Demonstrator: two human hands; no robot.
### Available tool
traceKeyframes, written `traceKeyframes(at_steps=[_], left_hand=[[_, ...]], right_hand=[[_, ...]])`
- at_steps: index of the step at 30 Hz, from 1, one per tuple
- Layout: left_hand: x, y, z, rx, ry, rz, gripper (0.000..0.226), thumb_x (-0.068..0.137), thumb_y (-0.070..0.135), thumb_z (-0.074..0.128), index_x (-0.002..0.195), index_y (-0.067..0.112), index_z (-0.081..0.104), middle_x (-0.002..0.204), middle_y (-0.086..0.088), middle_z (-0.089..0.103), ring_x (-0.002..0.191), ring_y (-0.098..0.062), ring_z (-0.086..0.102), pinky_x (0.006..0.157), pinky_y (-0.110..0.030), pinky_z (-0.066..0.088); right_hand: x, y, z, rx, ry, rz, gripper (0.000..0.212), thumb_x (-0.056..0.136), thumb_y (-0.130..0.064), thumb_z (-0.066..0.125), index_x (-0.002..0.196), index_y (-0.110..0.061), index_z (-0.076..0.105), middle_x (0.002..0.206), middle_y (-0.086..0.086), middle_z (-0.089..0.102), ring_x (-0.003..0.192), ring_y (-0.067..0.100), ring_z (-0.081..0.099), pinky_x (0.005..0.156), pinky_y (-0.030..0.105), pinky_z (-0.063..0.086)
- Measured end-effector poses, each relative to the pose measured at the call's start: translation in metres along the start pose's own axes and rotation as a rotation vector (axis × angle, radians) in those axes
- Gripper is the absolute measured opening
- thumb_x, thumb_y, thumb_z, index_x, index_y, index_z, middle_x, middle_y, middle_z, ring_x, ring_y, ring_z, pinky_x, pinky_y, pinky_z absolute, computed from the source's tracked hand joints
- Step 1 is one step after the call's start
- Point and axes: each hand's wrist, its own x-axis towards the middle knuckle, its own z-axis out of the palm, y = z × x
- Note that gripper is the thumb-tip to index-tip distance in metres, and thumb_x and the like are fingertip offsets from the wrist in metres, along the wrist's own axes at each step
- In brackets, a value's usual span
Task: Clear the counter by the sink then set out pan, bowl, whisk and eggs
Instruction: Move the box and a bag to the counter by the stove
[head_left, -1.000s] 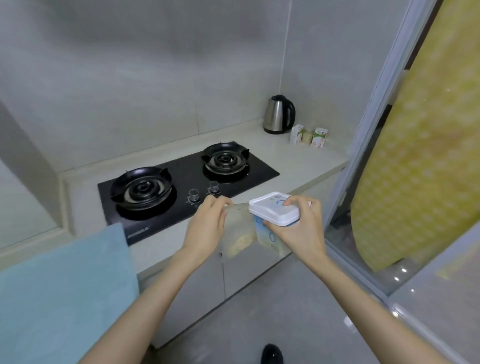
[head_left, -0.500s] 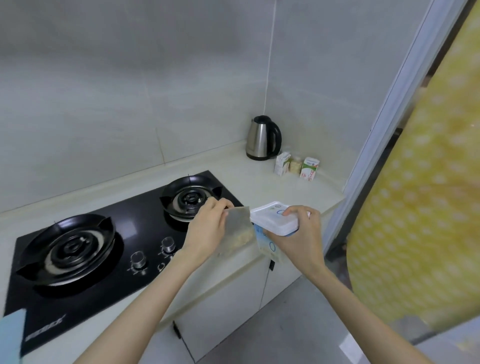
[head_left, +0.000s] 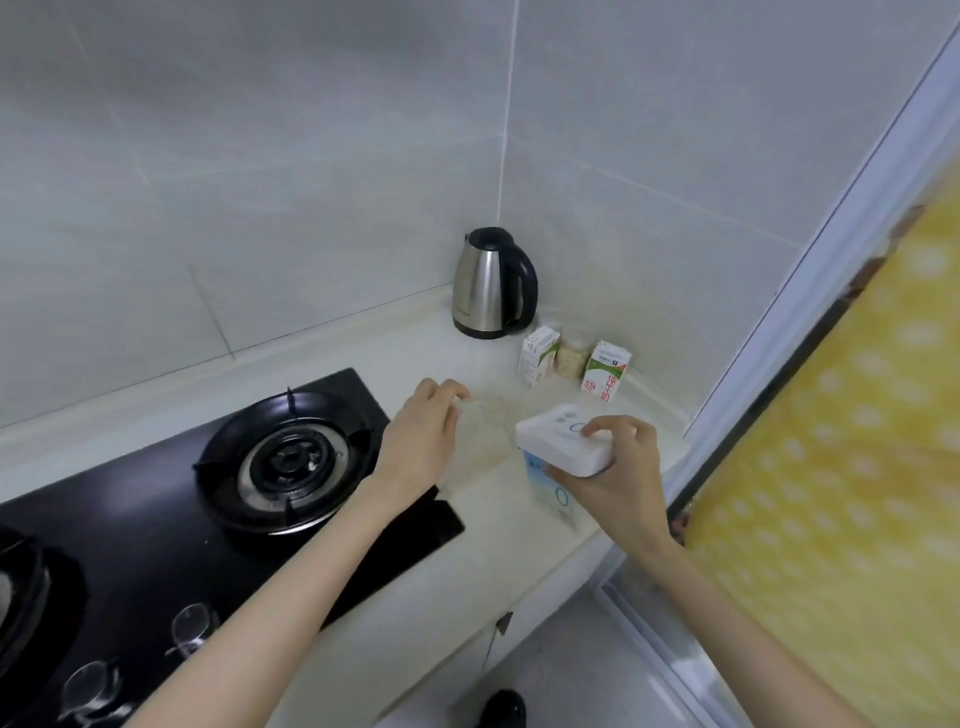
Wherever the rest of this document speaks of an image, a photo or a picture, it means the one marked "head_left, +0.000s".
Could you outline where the black glass gas stove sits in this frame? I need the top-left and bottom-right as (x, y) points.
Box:
(0, 367), (466, 728)

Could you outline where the white box with blue print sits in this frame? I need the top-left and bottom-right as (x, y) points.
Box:
(514, 403), (615, 531)

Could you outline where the person's right forearm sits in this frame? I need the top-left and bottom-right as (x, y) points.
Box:
(600, 525), (882, 728)

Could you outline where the yellow dotted curtain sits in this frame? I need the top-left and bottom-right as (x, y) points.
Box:
(669, 183), (960, 728)

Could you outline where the black shoe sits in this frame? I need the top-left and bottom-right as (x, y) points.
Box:
(480, 689), (528, 728)

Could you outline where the small beige jar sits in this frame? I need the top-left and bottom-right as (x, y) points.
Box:
(553, 341), (590, 381)

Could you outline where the person's left forearm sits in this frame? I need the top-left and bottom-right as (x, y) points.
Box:
(127, 476), (444, 728)

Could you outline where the white door frame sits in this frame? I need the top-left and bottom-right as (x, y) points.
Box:
(591, 22), (960, 728)

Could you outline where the stainless steel electric kettle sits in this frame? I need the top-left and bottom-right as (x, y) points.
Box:
(451, 226), (540, 340)

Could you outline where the person's left hand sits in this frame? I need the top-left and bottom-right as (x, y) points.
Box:
(372, 377), (474, 502)

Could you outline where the white cabinet door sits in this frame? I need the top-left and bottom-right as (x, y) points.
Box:
(390, 536), (624, 728)

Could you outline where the white green milk carton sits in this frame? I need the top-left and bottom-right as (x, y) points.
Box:
(519, 325), (562, 388)
(580, 340), (633, 404)

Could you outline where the person's right hand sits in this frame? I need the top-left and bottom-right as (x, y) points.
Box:
(541, 414), (673, 560)

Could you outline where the black round burner grate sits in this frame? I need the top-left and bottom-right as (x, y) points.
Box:
(0, 525), (55, 676)
(193, 387), (385, 538)

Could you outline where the clear stove knob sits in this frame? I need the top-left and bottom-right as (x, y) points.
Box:
(58, 660), (126, 725)
(166, 603), (221, 661)

